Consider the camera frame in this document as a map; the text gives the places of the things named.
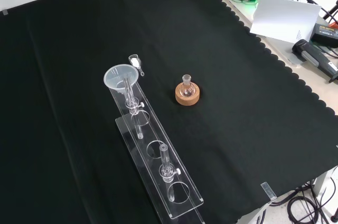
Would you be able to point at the glass weighing funnel white powder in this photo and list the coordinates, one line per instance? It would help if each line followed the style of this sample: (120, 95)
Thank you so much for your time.
(135, 62)

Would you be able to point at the black cloth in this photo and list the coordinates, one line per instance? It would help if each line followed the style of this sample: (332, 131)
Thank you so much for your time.
(79, 49)

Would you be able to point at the clear plastic funnel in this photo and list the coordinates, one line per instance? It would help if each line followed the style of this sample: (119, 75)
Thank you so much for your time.
(116, 76)

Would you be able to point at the clear acrylic funnel stand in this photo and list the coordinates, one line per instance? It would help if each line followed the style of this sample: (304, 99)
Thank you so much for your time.
(158, 139)

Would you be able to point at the small round-bottom glass flask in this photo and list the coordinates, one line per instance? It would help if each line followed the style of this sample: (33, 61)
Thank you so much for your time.
(188, 89)

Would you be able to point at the black grey handheld device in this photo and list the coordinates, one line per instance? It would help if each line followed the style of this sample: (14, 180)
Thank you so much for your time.
(309, 53)

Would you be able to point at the clear tape strip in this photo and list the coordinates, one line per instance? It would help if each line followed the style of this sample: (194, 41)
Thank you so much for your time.
(268, 191)

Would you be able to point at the black power adapter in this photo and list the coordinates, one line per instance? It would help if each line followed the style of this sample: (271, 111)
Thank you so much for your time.
(326, 33)

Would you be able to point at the pale board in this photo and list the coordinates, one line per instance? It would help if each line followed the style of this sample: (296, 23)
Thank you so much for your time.
(285, 18)

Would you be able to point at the grey tape piece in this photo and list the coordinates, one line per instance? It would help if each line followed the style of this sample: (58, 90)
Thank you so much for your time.
(5, 12)

